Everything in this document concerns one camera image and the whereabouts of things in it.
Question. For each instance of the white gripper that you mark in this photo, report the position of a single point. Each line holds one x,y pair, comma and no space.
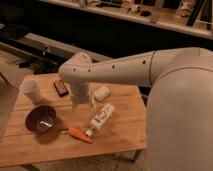
81,94

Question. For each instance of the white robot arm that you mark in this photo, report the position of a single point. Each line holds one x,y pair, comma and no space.
179,105

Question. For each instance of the purple ceramic bowl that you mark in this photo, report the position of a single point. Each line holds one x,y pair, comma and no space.
40,119

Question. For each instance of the white squeeze bottle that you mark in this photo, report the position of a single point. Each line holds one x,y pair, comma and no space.
100,118

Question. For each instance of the black remote control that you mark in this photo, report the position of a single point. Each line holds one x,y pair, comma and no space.
60,88

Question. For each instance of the orange carrot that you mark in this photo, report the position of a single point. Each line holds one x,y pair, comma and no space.
78,134

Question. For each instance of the wooden table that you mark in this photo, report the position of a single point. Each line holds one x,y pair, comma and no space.
124,131

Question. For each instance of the white plastic cup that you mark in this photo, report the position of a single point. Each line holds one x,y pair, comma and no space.
30,89

